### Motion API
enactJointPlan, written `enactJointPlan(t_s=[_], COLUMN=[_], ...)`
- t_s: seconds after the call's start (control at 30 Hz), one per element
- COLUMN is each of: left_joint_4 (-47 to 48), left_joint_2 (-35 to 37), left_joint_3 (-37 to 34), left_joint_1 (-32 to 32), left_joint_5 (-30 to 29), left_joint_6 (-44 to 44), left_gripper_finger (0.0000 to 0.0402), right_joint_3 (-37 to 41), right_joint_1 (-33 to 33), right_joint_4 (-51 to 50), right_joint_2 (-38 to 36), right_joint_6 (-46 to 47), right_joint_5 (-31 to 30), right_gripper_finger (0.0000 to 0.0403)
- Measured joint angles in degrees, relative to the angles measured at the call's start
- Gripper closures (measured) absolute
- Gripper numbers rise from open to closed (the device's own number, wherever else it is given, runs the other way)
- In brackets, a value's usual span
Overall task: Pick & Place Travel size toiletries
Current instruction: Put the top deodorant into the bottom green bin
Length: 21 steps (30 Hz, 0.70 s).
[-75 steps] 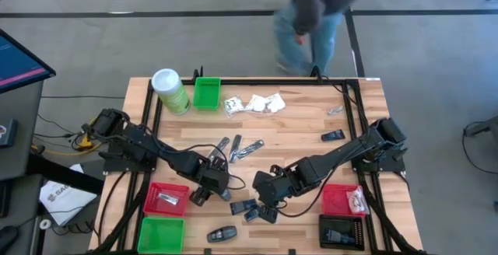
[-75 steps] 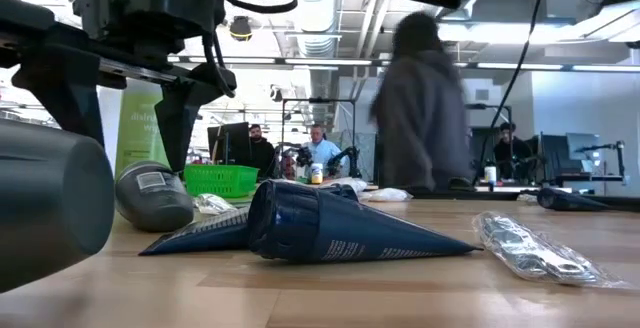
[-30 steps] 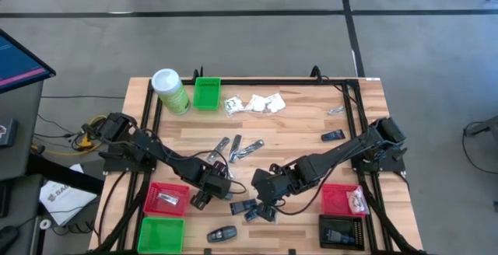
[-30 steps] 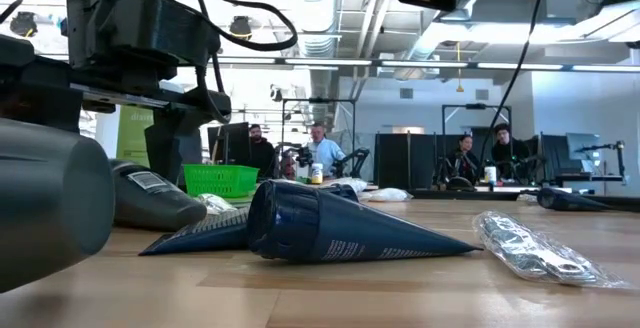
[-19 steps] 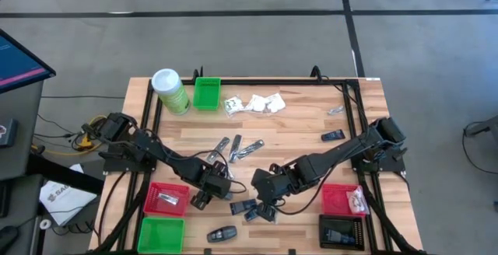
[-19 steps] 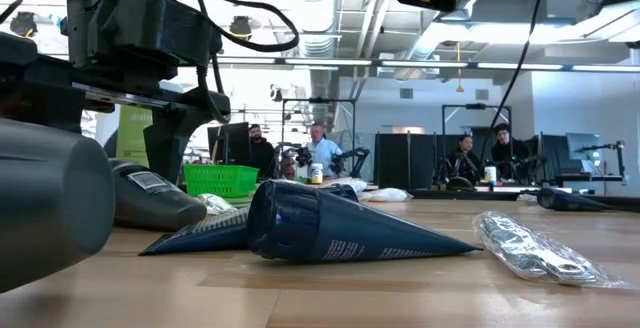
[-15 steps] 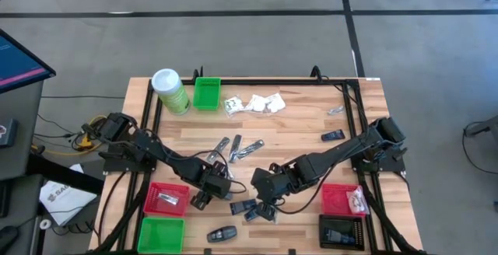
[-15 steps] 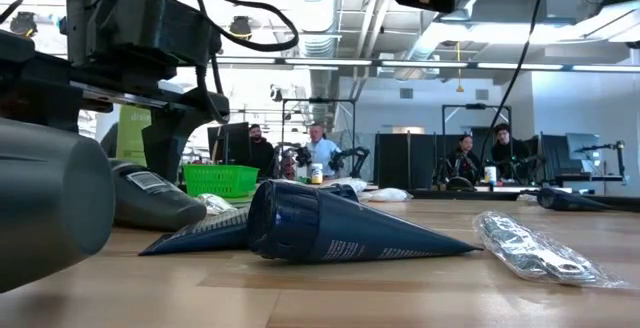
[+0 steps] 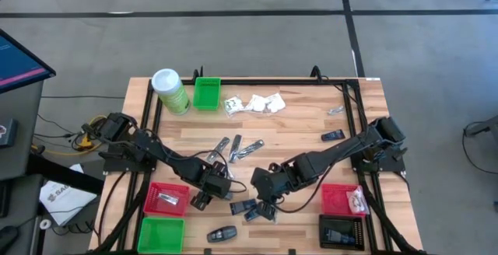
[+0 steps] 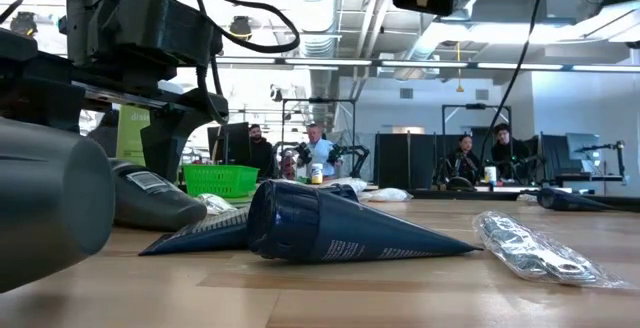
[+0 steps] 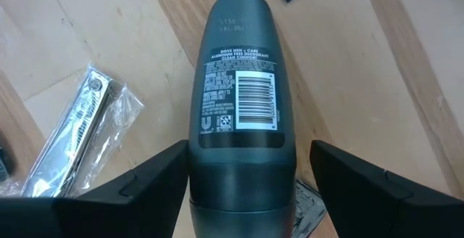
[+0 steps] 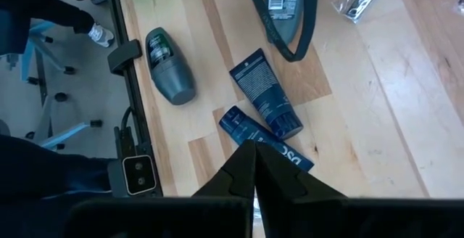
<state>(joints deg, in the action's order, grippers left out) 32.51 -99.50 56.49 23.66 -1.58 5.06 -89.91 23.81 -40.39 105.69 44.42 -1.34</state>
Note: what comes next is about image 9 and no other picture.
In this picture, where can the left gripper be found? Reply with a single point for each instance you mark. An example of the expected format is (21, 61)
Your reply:
(218, 185)

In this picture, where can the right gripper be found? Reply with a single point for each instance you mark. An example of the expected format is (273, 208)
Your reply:
(264, 183)

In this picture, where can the navy blue toiletry tube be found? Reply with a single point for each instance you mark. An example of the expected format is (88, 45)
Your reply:
(340, 236)
(242, 207)

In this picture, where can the clear bag with round print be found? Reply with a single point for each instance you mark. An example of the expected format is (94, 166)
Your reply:
(357, 200)

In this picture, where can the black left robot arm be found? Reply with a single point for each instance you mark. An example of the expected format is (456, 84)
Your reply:
(155, 146)

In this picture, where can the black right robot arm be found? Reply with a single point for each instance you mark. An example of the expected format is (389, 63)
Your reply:
(330, 152)

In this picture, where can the red plastic basket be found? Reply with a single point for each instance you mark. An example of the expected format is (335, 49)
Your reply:
(334, 200)
(155, 208)

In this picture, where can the wide green plastic basket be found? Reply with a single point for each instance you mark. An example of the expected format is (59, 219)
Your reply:
(161, 235)

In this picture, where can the black plastic basket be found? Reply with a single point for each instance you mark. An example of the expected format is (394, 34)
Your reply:
(360, 231)

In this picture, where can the black pack right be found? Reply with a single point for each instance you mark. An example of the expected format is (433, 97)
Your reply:
(333, 135)

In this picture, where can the narrow green plastic basket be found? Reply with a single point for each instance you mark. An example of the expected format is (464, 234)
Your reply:
(207, 93)

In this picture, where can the green disinfecting wipes canister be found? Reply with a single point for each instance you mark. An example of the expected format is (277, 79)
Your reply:
(171, 91)

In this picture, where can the black table clamp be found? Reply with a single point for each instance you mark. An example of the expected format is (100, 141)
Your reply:
(316, 68)
(201, 73)

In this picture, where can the white paper booklet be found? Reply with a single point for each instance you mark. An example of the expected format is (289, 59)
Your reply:
(64, 202)

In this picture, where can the black bar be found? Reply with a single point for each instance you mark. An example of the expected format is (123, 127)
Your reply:
(66, 175)

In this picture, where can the white tape roll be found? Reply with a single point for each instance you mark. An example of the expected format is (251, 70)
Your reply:
(43, 224)

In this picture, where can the grey cabinet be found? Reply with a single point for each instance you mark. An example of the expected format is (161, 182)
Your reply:
(27, 111)

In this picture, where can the black computer mouse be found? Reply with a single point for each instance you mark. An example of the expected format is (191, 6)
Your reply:
(7, 239)

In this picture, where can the black box with sticker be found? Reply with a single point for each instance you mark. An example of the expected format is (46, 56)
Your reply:
(5, 132)

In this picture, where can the computer monitor with blue screen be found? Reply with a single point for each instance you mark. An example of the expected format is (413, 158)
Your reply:
(19, 62)

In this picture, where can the black aluminium table frame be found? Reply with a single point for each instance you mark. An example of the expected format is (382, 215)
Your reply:
(272, 82)

